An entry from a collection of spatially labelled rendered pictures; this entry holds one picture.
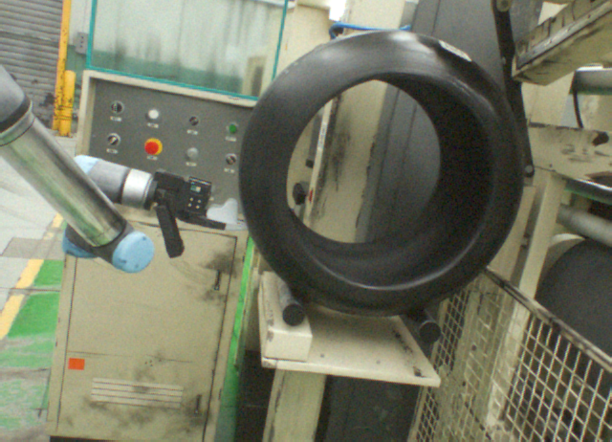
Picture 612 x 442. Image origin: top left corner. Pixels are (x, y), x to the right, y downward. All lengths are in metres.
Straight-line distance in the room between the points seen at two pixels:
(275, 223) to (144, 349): 0.99
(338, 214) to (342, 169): 0.12
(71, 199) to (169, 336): 1.01
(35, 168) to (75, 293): 1.00
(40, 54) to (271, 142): 9.15
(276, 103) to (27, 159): 0.42
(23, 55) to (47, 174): 9.20
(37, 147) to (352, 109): 0.76
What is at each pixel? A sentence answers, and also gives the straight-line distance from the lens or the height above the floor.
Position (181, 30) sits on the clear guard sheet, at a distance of 1.74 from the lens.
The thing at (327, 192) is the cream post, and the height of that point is 1.09.
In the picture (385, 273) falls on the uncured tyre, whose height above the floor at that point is 0.93.
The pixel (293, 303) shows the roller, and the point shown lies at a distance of 1.08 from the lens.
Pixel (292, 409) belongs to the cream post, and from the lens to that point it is 1.62.
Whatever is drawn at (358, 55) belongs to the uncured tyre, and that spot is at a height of 1.40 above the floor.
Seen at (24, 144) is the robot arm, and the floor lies 1.17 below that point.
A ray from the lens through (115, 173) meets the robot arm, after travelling 1.13.
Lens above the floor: 1.32
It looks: 11 degrees down
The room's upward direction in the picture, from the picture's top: 11 degrees clockwise
